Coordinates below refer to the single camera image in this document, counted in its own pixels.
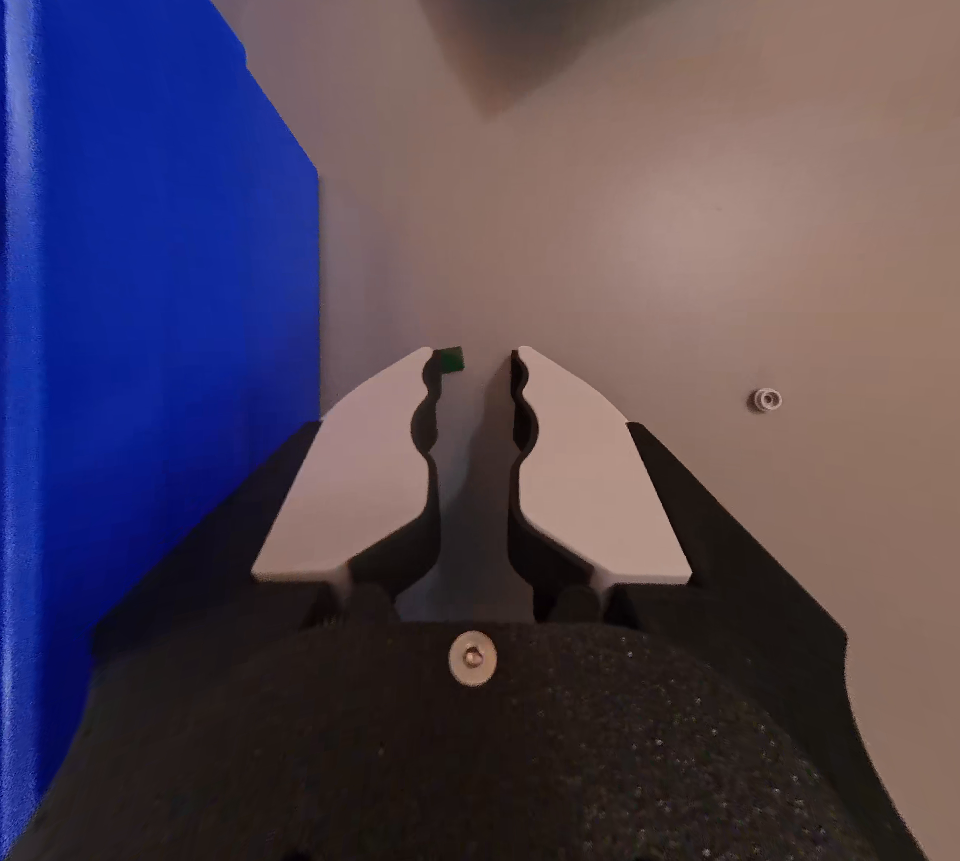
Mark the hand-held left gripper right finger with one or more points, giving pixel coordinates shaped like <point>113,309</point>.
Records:
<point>592,493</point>

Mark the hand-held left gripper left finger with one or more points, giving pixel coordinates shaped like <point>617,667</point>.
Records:
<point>337,493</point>

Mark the blue plastic bin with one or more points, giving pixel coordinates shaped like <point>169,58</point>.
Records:
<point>150,276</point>

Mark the small dark brick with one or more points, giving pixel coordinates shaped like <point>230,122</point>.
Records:
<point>451,360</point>

